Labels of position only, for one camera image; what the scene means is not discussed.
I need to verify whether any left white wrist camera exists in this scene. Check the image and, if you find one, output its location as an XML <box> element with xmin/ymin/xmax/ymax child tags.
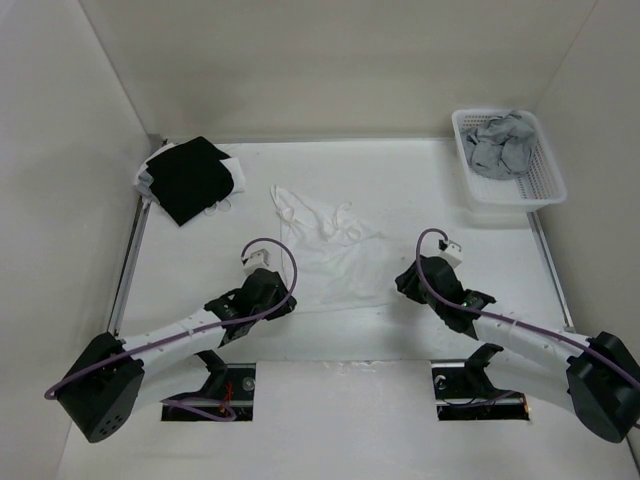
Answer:
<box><xmin>241</xmin><ymin>248</ymin><xmax>270</xmax><ymax>276</ymax></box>

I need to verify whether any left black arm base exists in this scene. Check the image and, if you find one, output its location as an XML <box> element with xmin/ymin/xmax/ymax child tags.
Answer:
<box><xmin>160</xmin><ymin>351</ymin><xmax>257</xmax><ymax>423</ymax></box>

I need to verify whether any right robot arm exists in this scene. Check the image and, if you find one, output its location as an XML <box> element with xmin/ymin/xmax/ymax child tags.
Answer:
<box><xmin>395</xmin><ymin>256</ymin><xmax>639</xmax><ymax>443</ymax></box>

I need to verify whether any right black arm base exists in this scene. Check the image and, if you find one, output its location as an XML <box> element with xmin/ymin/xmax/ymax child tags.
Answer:
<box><xmin>431</xmin><ymin>344</ymin><xmax>530</xmax><ymax>421</ymax></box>

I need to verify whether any aluminium table rail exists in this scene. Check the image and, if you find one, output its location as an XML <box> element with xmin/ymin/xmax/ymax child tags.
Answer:
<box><xmin>527</xmin><ymin>212</ymin><xmax>576</xmax><ymax>333</ymax></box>
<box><xmin>105</xmin><ymin>190</ymin><xmax>151</xmax><ymax>335</ymax></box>

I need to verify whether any purple cable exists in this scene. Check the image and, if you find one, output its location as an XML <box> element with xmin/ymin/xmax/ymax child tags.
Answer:
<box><xmin>415</xmin><ymin>228</ymin><xmax>640</xmax><ymax>391</ymax></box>
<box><xmin>43</xmin><ymin>237</ymin><xmax>301</xmax><ymax>401</ymax></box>

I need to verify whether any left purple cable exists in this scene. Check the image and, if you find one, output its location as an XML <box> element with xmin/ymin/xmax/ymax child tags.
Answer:
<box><xmin>43</xmin><ymin>237</ymin><xmax>301</xmax><ymax>401</ymax></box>

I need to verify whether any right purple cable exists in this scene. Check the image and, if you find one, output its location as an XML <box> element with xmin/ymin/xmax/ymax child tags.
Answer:
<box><xmin>415</xmin><ymin>228</ymin><xmax>640</xmax><ymax>391</ymax></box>

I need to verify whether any folded black tank top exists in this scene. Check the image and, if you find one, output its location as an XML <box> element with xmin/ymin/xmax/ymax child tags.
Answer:
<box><xmin>145</xmin><ymin>135</ymin><xmax>237</xmax><ymax>228</ymax></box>

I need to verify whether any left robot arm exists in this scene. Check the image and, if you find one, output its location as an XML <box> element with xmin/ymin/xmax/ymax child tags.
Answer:
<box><xmin>46</xmin><ymin>268</ymin><xmax>297</xmax><ymax>443</ymax></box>

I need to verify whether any right aluminium table rail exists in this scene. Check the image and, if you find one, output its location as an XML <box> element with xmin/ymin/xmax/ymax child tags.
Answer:
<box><xmin>527</xmin><ymin>212</ymin><xmax>576</xmax><ymax>333</ymax></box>

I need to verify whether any left aluminium table rail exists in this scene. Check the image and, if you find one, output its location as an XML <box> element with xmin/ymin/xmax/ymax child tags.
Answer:
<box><xmin>105</xmin><ymin>190</ymin><xmax>151</xmax><ymax>335</ymax></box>

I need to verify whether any folded grey tank top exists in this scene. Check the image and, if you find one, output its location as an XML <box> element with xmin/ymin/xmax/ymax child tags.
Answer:
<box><xmin>134</xmin><ymin>169</ymin><xmax>153</xmax><ymax>199</ymax></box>

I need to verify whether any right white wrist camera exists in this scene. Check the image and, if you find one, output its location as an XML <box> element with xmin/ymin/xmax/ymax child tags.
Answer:
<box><xmin>438</xmin><ymin>240</ymin><xmax>463</xmax><ymax>269</ymax></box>

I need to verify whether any white plastic basket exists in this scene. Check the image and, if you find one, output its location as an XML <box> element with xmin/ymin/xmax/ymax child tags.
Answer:
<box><xmin>451</xmin><ymin>108</ymin><xmax>567</xmax><ymax>215</ymax></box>

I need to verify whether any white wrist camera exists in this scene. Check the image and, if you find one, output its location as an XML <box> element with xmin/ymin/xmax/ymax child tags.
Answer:
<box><xmin>241</xmin><ymin>248</ymin><xmax>270</xmax><ymax>276</ymax></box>
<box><xmin>438</xmin><ymin>240</ymin><xmax>463</xmax><ymax>269</ymax></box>

